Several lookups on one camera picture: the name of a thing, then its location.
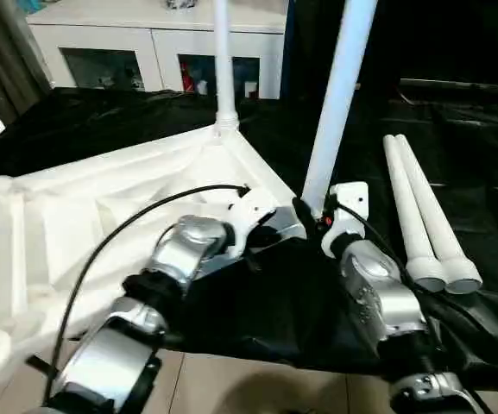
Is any white plastic table leg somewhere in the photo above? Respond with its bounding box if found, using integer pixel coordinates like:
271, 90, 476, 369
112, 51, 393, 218
394, 134, 484, 296
301, 0, 380, 217
211, 0, 242, 135
381, 134, 447, 292

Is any white plastic table top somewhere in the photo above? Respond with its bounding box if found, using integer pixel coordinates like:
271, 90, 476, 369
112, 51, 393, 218
0, 120, 309, 386

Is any black mat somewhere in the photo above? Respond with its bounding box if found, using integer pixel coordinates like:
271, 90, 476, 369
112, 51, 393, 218
0, 85, 498, 396

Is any small red item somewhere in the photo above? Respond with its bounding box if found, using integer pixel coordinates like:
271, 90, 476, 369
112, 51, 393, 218
180, 61, 194, 92

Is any long black bar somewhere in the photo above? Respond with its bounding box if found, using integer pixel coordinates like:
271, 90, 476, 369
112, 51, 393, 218
398, 78, 498, 93

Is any white cabinet with glass doors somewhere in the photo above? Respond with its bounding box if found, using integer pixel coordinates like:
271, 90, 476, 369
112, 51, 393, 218
26, 0, 289, 101

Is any dark patterned small object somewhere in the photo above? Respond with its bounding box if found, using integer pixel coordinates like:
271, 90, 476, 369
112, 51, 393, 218
161, 0, 199, 11

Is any black work table leg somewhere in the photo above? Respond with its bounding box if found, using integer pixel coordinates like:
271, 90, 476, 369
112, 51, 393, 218
25, 353, 56, 380

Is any grey curtain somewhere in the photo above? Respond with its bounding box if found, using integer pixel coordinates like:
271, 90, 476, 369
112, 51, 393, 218
0, 0, 54, 144

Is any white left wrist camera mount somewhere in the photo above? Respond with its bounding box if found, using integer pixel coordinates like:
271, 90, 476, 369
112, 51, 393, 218
225, 188, 279, 256

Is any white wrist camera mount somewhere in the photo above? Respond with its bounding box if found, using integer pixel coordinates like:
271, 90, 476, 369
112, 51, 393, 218
225, 188, 279, 256
319, 181, 370, 259

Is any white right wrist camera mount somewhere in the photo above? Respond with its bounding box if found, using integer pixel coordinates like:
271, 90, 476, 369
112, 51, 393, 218
319, 181, 370, 259

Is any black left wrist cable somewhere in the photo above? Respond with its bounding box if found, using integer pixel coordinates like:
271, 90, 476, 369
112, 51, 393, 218
42, 184, 253, 403

